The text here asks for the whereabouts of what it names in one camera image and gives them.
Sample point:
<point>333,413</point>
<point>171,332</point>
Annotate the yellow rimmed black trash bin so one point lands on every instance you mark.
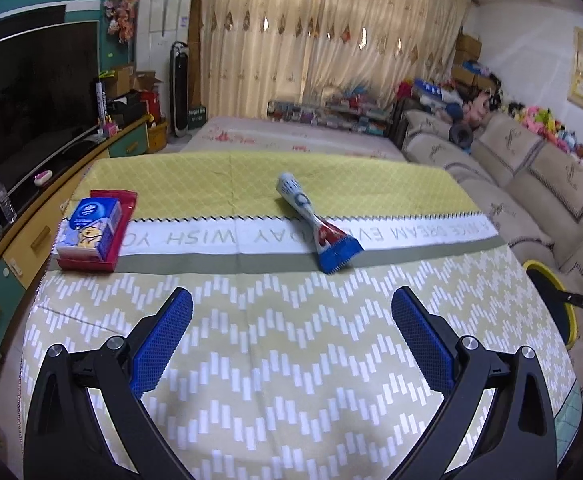
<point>549,287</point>

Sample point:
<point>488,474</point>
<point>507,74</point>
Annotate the blue tissue pack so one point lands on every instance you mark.
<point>88,234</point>

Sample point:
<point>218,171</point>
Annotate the artificial flower bunch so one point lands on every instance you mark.
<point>121,18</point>

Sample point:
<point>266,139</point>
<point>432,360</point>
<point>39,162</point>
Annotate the white standing air conditioner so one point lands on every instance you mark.
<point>159,25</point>

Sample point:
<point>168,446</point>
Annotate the pile of plush toys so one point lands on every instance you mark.
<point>542,122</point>

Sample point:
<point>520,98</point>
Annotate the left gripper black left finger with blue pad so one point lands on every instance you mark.
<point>63,436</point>

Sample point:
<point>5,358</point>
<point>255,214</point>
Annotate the floral pink floor mat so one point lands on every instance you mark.
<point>223,134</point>

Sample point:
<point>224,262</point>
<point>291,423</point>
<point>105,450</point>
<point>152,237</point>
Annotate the beige sofa with deer covers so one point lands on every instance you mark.
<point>530,190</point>

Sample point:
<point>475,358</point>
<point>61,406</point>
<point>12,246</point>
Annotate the blue white toothpaste tube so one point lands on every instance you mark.
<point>334,247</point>

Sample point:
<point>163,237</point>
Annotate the clear water bottle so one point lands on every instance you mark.
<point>6,205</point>

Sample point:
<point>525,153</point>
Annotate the large black television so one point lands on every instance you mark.
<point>48,72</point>

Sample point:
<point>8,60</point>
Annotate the low shelf with books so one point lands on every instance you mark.
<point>353,111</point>

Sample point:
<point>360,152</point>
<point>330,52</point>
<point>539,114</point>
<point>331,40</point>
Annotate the green yellow TV cabinet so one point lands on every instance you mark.
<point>27,243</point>

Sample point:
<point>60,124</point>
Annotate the beige patterned curtain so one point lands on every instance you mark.
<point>256,51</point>

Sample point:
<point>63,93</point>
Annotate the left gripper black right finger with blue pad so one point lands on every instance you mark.
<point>518,439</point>

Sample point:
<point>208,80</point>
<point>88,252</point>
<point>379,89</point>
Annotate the black tower fan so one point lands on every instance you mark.
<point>179,88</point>

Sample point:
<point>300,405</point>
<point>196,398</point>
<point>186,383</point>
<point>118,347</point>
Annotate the yellow green patterned tablecloth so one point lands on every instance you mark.
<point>287,372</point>

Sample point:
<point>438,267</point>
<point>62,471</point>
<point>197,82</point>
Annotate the red tissue tray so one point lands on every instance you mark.
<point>128,200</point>

